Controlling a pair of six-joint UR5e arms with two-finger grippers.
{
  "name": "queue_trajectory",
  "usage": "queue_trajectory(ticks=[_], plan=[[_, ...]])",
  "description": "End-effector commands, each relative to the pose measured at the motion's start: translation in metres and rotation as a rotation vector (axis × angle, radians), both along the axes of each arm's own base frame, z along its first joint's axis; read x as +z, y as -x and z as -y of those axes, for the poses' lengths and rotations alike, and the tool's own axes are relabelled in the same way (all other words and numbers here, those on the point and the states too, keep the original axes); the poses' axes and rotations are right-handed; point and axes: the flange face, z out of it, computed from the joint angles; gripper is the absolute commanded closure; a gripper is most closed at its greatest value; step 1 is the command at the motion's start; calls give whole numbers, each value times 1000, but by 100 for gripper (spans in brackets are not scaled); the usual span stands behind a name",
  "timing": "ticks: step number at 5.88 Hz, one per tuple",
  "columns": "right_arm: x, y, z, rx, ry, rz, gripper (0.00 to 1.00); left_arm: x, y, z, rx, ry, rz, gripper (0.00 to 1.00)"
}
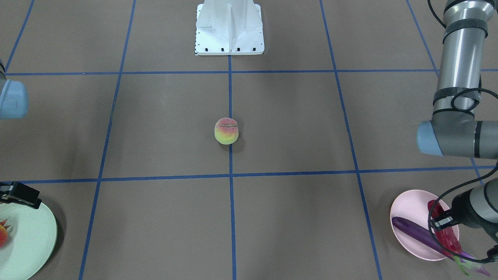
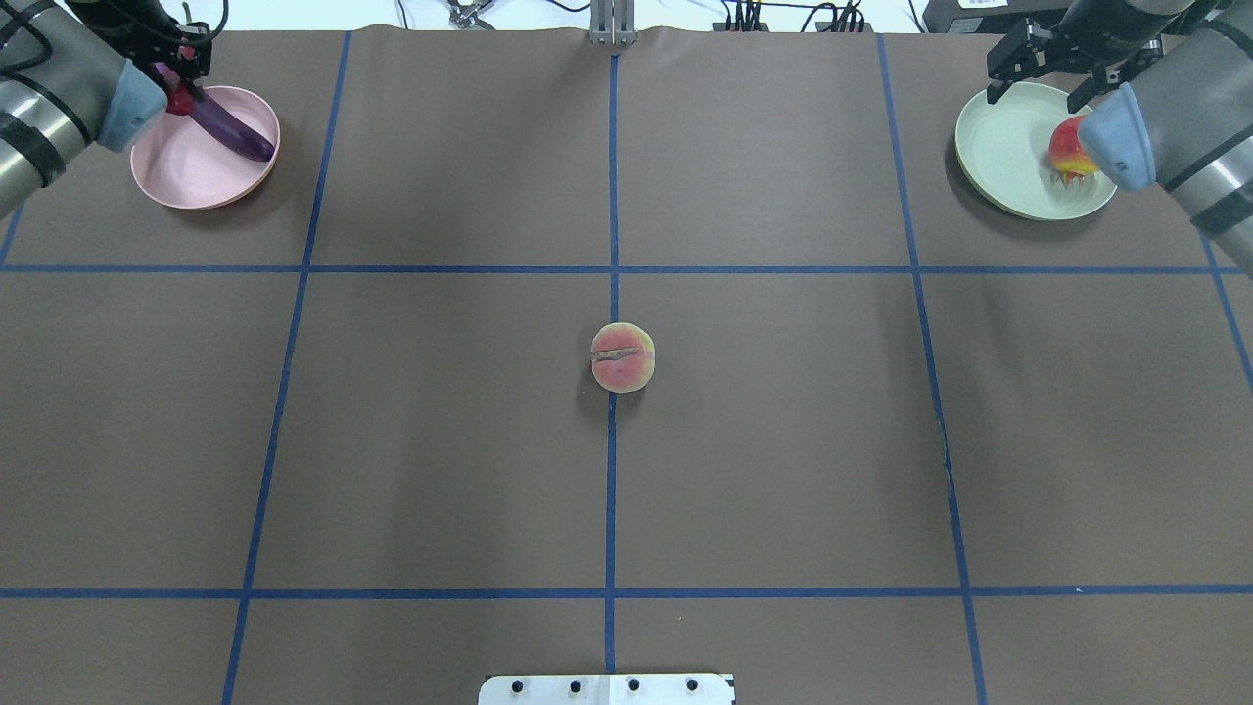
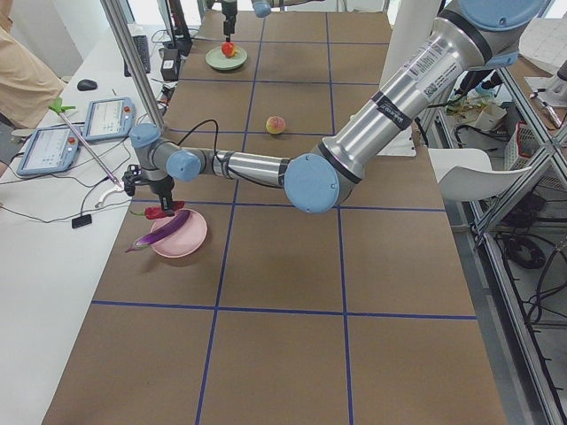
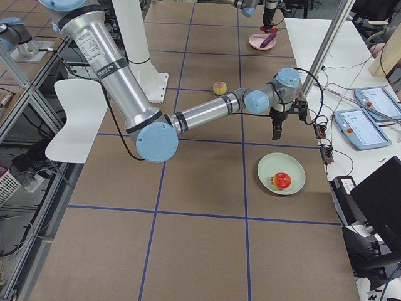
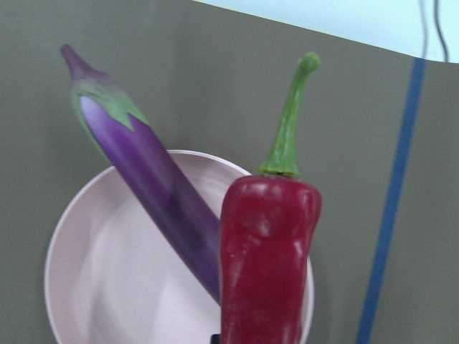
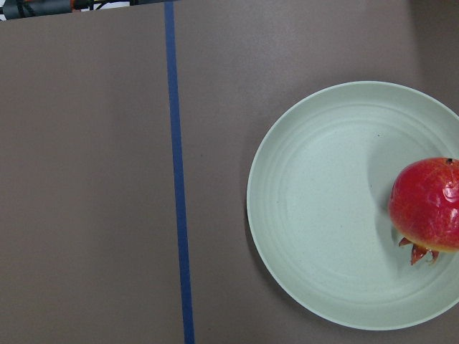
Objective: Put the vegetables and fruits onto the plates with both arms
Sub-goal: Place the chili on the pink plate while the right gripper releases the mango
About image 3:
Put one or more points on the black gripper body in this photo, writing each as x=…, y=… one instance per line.
x=163, y=188
x=229, y=10

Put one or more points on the red chili pepper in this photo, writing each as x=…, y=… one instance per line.
x=156, y=212

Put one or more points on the purple eggplant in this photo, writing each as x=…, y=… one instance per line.
x=161, y=233

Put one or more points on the red pomegranate fruit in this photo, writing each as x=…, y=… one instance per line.
x=229, y=50

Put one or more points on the pink plate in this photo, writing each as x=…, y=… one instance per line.
x=185, y=240

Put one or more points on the peach fruit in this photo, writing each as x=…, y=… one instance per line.
x=275, y=125

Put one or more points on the green plate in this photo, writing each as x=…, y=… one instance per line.
x=216, y=59

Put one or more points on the black power adapter box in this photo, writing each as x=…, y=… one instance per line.
x=170, y=64

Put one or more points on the far blue teach pendant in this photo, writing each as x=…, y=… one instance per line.
x=108, y=119

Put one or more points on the blue teach pendant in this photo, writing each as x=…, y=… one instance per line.
x=108, y=119
x=49, y=150

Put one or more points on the small black puck device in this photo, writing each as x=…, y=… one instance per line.
x=81, y=221

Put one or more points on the black keyboard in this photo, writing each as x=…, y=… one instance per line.
x=142, y=48

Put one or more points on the near blue teach pendant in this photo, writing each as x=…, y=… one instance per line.
x=49, y=150

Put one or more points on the black computer mouse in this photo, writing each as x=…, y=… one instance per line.
x=86, y=85

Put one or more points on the person in beige shirt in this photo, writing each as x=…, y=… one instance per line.
x=28, y=86

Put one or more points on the cardboard box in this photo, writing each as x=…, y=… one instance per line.
x=490, y=117

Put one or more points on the white plastic chair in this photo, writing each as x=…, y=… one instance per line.
x=467, y=174

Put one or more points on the white plastic basket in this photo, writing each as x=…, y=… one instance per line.
x=522, y=147

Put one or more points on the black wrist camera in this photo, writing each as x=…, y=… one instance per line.
x=132, y=178

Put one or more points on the aluminium frame post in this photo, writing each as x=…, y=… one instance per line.
x=118, y=24

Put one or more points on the green handled reacher stick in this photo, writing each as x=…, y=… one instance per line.
x=60, y=109

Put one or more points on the white camera stand column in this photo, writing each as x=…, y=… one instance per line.
x=368, y=131

